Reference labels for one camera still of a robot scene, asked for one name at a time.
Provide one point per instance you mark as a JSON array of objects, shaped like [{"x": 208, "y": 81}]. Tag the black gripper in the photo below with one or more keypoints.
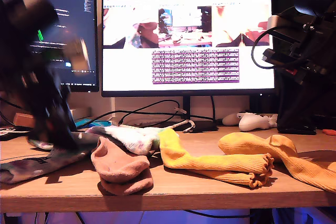
[{"x": 315, "y": 58}]

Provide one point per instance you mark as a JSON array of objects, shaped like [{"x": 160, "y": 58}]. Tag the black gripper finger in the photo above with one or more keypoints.
[
  {"x": 67, "y": 119},
  {"x": 47, "y": 129}
]

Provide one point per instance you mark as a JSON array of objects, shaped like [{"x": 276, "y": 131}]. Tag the tie-dye Hugging Face sock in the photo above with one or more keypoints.
[
  {"x": 31, "y": 166},
  {"x": 136, "y": 140}
]

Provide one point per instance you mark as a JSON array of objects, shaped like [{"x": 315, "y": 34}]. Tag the yellow ribbed frilly sock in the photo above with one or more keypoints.
[
  {"x": 183, "y": 155},
  {"x": 302, "y": 161}
]

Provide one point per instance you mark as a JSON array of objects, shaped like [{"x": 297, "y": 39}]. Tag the pink ankle sock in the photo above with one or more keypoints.
[
  {"x": 115, "y": 163},
  {"x": 131, "y": 187}
]

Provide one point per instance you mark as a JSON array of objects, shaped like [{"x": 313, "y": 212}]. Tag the grey flat box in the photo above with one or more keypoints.
[{"x": 84, "y": 111}]

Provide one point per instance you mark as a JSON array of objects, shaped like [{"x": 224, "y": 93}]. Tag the green leafy house plant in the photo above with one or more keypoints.
[{"x": 326, "y": 98}]

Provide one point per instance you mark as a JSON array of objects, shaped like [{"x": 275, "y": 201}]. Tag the blue peppermint packet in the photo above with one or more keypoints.
[{"x": 97, "y": 123}]

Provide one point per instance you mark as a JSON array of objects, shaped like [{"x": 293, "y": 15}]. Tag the black pad with stickers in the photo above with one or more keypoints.
[{"x": 8, "y": 134}]

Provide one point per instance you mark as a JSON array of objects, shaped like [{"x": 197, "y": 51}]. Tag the small orange object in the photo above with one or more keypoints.
[{"x": 329, "y": 132}]

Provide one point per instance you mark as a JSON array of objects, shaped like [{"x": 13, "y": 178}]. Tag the white game controller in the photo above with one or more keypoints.
[{"x": 252, "y": 123}]

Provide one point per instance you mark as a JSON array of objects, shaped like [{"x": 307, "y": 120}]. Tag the beige rounded device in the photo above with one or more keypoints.
[{"x": 229, "y": 120}]

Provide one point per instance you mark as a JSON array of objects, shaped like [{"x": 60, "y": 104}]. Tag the white screen computer monitor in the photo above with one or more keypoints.
[{"x": 126, "y": 72}]

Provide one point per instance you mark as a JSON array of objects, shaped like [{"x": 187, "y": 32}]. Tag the black table leg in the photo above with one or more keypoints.
[{"x": 262, "y": 217}]

